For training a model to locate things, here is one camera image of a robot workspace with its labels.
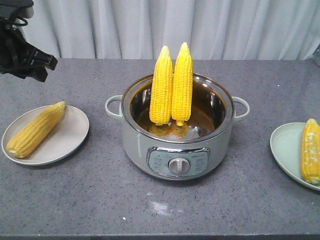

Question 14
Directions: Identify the grey pleated curtain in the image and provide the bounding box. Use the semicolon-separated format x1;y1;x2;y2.
22;0;320;60

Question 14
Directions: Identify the green electric cooking pot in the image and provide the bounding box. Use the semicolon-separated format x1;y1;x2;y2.
105;74;250;181

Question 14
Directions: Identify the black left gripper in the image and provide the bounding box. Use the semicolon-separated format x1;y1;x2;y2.
0;0;58;83

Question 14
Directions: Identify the pale speckled corn cob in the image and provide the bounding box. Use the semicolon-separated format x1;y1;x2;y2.
300;118;320;186

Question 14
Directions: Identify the beige round plate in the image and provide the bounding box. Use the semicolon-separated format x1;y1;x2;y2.
1;105;90;166

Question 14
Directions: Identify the yellow corn cob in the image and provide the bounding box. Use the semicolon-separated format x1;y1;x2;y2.
171;42;193;127
6;101;67;159
149;45;173;126

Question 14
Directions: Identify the light green round plate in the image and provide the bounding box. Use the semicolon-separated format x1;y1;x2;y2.
269;122;320;191

